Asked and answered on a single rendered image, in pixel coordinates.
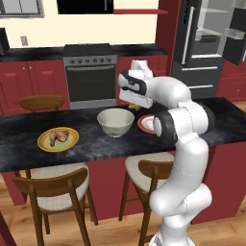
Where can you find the brown chicken drumstick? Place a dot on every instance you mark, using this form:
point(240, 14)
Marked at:
point(59, 136)

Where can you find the steel oven with black hob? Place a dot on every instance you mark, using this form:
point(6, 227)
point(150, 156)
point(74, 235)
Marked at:
point(90, 80)

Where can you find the black microwave oven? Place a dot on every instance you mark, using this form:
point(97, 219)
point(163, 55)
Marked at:
point(3, 41)

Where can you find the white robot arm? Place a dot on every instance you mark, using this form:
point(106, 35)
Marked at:
point(187, 166)

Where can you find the grey wall socket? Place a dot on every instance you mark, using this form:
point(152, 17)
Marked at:
point(24, 40)

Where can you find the red rimmed white plate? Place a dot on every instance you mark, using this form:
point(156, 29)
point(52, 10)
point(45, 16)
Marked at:
point(146, 123)

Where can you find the red kitchen island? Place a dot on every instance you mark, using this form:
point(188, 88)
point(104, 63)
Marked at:
point(105, 189)

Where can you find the red wall shelf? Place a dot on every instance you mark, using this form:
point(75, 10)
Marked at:
point(141, 12)

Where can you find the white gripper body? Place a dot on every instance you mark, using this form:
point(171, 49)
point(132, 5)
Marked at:
point(136, 98)

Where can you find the grey framed window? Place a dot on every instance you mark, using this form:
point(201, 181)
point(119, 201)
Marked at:
point(20, 8)

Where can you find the black fridge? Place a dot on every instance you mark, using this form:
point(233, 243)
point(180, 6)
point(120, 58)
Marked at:
point(205, 44)

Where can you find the black extractor hood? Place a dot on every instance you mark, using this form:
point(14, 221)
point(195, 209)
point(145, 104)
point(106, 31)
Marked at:
point(85, 6)

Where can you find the red tall cupboard panel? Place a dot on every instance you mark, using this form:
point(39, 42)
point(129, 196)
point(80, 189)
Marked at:
point(168, 32)

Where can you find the pale green bowl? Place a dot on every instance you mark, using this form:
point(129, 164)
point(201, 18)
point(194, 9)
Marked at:
point(115, 123)

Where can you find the black closed fridge door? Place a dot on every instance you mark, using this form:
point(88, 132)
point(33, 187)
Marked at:
point(189, 32)

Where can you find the black open fridge door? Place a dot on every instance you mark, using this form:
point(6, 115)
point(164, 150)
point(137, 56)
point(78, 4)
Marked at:
point(235, 38)

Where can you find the wooden stool with white cushion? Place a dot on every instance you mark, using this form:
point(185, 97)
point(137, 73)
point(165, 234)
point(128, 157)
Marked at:
point(141, 174)
point(59, 190)
point(41, 102)

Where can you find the yellow plate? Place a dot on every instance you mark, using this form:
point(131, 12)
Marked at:
point(72, 139)

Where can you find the orange carrot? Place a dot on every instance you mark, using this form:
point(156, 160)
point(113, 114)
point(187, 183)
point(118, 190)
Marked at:
point(138, 108)

